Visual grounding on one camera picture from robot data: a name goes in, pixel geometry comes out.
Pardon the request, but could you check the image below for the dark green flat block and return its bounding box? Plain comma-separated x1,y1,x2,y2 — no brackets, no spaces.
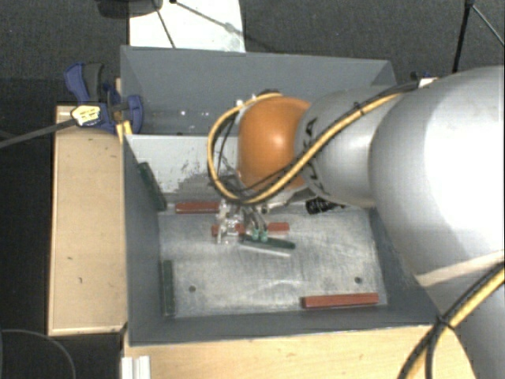
137,161,168,212
239,233,297,251
159,259,176,317

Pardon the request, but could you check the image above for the grey metal bin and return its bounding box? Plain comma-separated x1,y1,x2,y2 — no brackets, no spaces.
119,45,436,347

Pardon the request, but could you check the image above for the pale wood flat board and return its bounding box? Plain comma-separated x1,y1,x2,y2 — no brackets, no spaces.
47,106,129,337

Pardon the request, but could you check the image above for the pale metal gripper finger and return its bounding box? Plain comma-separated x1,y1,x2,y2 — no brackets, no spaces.
217,200,237,227
214,223,242,246

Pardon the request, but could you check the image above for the black cylinder on white bracket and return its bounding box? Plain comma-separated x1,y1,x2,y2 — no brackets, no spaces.
271,189,346,216

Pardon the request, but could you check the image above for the red-brown flat block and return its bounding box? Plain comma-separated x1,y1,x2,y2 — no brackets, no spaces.
210,221,291,238
301,292,380,310
174,200,221,215

